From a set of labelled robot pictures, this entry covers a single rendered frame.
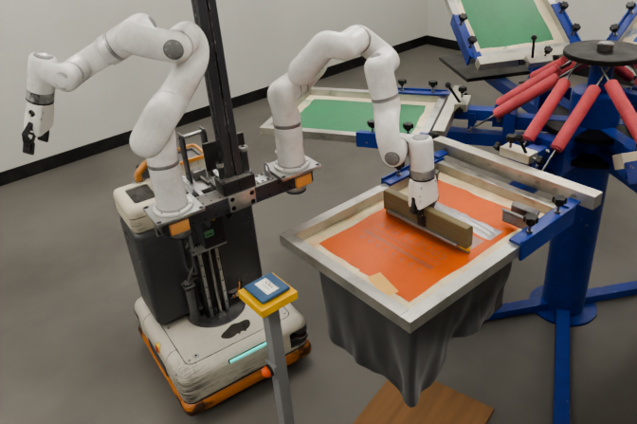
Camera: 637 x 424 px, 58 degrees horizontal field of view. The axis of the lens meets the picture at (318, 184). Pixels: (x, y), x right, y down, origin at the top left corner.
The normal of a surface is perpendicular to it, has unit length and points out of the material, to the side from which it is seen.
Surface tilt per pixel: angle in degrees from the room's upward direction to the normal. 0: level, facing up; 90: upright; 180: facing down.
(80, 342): 0
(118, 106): 90
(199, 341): 0
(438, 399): 0
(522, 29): 32
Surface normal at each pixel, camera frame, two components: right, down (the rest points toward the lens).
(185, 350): -0.07, -0.87
